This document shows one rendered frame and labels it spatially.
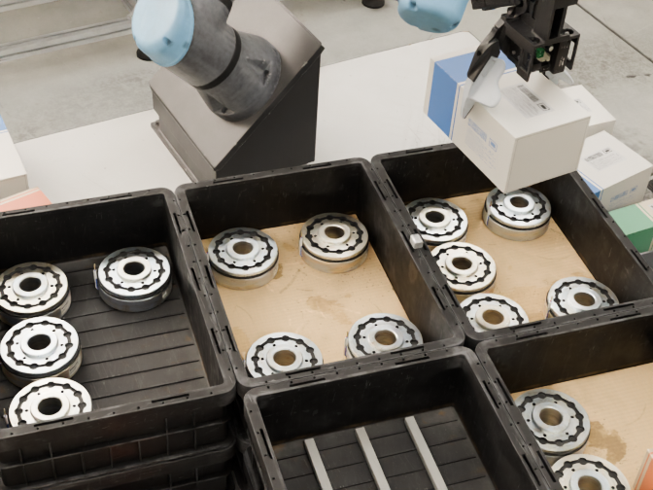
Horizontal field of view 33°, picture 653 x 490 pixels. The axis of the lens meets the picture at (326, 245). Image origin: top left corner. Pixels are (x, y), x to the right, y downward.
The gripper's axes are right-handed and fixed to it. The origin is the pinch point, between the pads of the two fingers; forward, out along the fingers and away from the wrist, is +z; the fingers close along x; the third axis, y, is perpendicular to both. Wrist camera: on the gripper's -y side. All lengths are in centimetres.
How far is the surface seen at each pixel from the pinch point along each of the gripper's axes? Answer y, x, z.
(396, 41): -169, 97, 113
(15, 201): -47, -57, 34
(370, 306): 2.4, -19.4, 28.4
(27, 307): -15, -64, 26
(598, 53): -136, 155, 112
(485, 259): 3.5, -0.9, 25.4
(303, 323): 1.3, -29.6, 28.4
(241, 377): 14, -45, 18
